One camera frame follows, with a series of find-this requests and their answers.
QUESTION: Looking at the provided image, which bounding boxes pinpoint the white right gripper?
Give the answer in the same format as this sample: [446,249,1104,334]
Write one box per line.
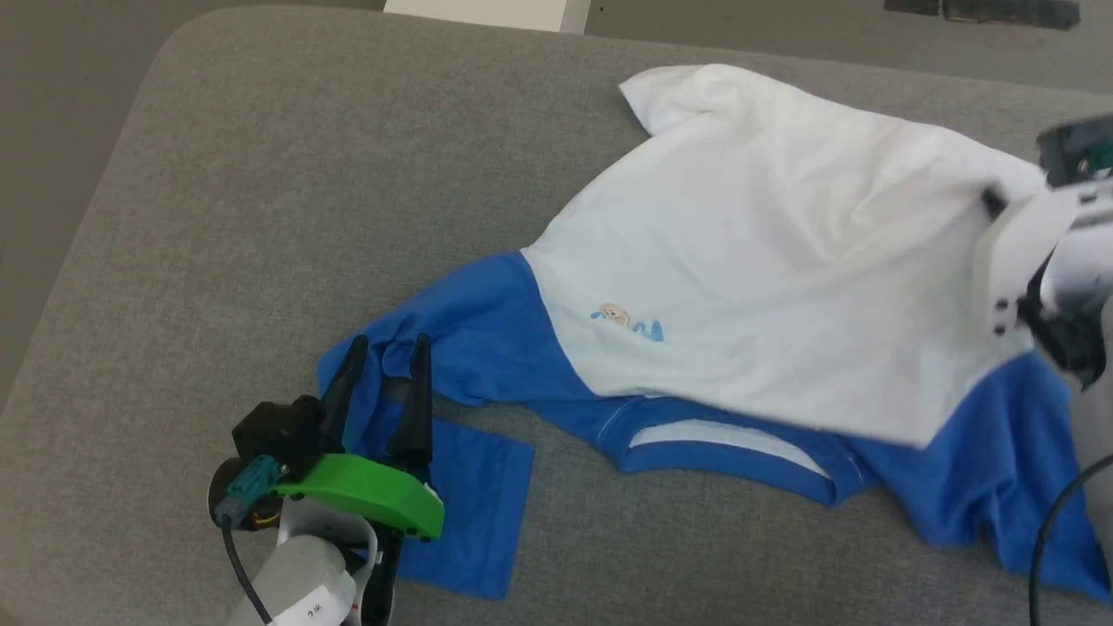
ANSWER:
[972,181,1113,338]

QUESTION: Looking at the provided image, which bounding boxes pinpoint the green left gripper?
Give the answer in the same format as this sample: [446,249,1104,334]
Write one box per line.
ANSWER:
[273,332,447,543]

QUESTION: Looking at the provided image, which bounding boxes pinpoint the white and blue t-shirt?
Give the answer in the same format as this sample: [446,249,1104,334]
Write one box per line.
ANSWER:
[317,63,1113,604]

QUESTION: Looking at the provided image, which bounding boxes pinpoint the long black floor mat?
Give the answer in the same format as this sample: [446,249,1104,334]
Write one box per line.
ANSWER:
[943,0,1083,32]

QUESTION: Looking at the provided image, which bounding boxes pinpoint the grey fabric sofa cushion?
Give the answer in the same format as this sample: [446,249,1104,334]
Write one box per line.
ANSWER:
[0,3,1113,626]

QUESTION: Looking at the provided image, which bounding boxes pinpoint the white rectangular box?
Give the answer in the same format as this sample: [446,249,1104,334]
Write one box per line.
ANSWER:
[383,0,594,36]

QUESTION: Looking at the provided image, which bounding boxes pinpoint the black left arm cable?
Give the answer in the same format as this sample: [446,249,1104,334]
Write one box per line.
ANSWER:
[214,456,290,626]

